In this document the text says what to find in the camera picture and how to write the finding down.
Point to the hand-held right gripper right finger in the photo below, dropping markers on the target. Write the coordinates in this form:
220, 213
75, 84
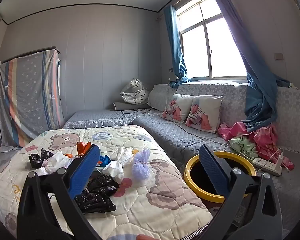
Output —
213, 172

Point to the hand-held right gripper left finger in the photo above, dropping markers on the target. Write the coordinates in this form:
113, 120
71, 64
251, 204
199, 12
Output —
83, 170

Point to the orange plastic wrapper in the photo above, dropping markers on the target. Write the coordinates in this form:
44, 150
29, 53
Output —
81, 148

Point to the blue plastic bag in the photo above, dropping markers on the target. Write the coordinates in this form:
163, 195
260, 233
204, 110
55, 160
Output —
103, 161

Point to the yellow rimmed trash bin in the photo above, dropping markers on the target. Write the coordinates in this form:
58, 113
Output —
190, 177

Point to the white plastic bag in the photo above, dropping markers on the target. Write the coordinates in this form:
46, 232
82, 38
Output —
55, 161

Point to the white tissue bundle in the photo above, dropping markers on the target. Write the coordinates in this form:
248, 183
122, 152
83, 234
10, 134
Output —
115, 167

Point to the small black plastic bag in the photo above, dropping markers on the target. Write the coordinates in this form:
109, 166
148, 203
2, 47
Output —
35, 160

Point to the lilac foam net bundle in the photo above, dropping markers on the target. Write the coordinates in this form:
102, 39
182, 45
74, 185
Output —
140, 170

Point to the light green cloth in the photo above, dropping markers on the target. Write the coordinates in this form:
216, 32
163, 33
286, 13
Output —
242, 145

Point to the white power strip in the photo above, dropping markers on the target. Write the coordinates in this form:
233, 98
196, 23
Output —
262, 164

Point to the baby print pillow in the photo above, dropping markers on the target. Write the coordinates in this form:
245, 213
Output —
176, 110
205, 115

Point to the grey quilted sofa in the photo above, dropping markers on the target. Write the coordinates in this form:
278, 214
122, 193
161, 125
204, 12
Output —
165, 135

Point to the pink cloth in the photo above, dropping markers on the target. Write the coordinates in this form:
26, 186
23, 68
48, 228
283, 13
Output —
265, 137

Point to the white charger plug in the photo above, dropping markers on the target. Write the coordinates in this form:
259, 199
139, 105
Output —
280, 160

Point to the cartoon bear quilt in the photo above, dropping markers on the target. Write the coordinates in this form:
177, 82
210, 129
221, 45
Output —
152, 205

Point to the grey flat cushion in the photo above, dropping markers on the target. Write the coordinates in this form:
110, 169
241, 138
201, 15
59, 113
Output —
120, 106

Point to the long blue curtain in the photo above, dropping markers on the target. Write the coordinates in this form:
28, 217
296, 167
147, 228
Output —
257, 100

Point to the white tiger plush toy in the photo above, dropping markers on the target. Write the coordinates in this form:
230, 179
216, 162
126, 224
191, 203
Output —
137, 95

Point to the striped floral bed sheet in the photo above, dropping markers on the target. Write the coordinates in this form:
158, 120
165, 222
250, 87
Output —
27, 92

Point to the small white object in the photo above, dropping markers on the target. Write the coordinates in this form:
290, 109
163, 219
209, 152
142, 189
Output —
293, 85

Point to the window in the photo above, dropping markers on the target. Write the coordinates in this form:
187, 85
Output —
215, 50

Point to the short blue curtain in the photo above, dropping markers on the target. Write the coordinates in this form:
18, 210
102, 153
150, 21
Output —
175, 50

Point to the wall switch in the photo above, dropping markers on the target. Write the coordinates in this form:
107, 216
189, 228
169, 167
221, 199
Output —
278, 56

